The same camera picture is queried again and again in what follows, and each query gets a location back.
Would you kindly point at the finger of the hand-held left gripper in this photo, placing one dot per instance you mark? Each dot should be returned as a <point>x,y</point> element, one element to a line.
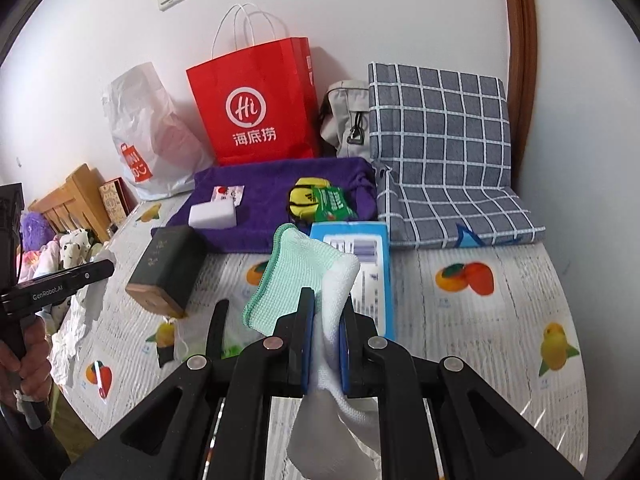
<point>90,272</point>

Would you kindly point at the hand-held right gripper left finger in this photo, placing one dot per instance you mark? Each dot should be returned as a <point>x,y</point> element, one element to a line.
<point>307,340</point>

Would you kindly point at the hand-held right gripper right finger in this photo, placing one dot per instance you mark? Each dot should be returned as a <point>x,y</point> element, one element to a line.
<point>344,355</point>

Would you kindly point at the blue tissue pack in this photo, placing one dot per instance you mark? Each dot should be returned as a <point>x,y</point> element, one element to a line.
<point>378,300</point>

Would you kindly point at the white and green knit glove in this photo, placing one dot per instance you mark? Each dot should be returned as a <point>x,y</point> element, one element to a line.
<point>295,270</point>

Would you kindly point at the dark green box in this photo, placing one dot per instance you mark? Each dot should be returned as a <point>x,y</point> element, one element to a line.
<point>165,265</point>

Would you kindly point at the clear plastic bag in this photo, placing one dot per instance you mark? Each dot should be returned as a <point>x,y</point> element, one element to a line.
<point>187,340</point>

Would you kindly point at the white sponge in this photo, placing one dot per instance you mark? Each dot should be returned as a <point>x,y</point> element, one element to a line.
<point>212,215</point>

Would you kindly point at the green packet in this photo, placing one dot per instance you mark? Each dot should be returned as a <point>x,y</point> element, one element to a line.
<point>335,204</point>

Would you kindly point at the yellow and black pouch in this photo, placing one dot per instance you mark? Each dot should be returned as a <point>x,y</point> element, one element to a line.
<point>307,182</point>

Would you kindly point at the white packet with red print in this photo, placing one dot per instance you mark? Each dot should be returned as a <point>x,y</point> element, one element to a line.
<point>227,194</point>

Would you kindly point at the person's left hand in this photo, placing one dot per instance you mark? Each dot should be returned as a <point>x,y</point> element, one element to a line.
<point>37,360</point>

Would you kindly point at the pink cloth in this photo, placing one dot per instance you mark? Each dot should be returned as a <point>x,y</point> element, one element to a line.
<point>45,260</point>

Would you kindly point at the crumpled white plastic sheet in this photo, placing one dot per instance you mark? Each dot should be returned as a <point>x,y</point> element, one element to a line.
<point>80,320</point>

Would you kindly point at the purple plush toy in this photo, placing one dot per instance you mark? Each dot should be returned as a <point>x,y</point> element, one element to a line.
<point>36,230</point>

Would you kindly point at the patterned brown box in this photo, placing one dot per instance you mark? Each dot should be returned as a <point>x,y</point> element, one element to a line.
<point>114,202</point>

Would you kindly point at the wooden headboard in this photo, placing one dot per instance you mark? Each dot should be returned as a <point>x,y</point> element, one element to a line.
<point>75,190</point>

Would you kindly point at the fruit print tablecloth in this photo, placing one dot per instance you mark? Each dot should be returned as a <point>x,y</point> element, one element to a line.
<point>475,335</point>

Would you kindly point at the purple towel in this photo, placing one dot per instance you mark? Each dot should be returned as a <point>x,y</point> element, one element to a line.
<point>260,190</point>

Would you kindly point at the white plastic shopping bag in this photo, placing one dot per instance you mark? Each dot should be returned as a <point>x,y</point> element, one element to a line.
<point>150,125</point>

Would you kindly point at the grey canvas bag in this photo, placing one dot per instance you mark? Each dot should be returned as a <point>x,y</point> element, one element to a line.
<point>342,110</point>

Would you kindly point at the grey checked cushion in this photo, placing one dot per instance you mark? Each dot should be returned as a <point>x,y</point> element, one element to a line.
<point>440,125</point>

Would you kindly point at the red paper shopping bag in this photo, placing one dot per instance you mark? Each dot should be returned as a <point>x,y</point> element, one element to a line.
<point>260,80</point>

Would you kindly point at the brown wooden door frame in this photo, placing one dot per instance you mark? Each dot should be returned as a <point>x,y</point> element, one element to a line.
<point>520,35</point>

